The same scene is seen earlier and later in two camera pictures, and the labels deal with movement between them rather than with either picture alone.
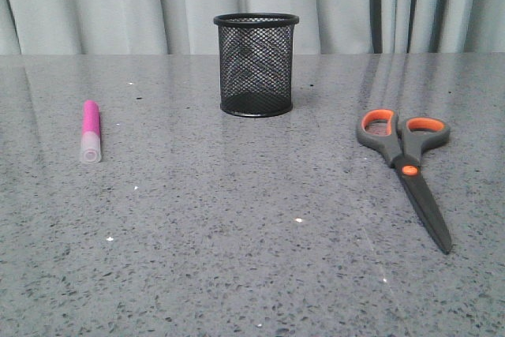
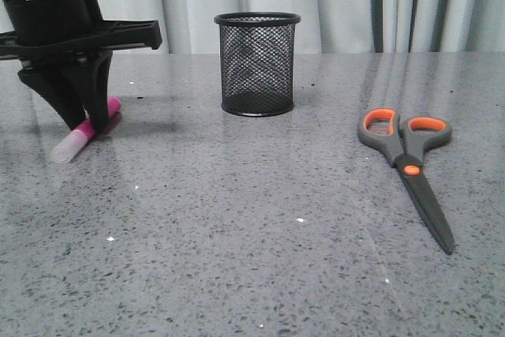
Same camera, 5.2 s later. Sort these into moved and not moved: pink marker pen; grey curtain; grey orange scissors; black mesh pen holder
Moved: pink marker pen
Not moved: black mesh pen holder; grey orange scissors; grey curtain
